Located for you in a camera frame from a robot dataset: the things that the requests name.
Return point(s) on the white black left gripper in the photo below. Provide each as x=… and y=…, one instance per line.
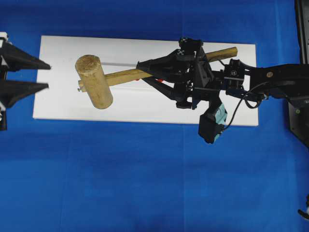
x=13, y=59

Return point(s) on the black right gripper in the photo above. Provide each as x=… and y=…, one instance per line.
x=200, y=80

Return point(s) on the wooden mallet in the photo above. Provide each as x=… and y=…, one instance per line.
x=97, y=85

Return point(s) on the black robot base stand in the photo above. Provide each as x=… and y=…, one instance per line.
x=299, y=105

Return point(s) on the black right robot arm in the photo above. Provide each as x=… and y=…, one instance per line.
x=255, y=84

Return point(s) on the white foam board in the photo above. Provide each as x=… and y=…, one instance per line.
x=134, y=101

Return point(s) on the blue table cloth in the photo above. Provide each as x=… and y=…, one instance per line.
x=83, y=176

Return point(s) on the black clamp lower right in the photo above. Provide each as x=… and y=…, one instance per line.
x=304, y=213

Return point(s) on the black wrist camera teal mount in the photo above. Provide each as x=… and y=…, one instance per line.
x=212, y=123

